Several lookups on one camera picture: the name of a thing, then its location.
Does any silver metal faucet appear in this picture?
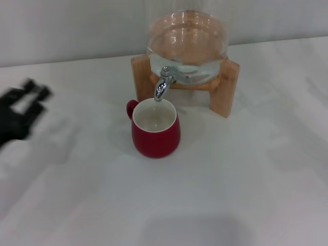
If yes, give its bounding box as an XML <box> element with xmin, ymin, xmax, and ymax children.
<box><xmin>153</xmin><ymin>66</ymin><xmax>177</xmax><ymax>103</ymax></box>

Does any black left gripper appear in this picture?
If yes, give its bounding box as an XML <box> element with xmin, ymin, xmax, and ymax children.
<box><xmin>0</xmin><ymin>78</ymin><xmax>55</xmax><ymax>149</ymax></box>

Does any red ceramic cup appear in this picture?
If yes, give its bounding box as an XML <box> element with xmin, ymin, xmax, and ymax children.
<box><xmin>126</xmin><ymin>98</ymin><xmax>181</xmax><ymax>159</ymax></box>

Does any glass water dispenser jar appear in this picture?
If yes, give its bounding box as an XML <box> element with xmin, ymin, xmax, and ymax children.
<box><xmin>146</xmin><ymin>0</ymin><xmax>230</xmax><ymax>85</ymax></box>

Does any wooden dispenser stand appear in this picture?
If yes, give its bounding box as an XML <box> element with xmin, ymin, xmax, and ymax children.
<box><xmin>130</xmin><ymin>56</ymin><xmax>241</xmax><ymax>119</ymax></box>

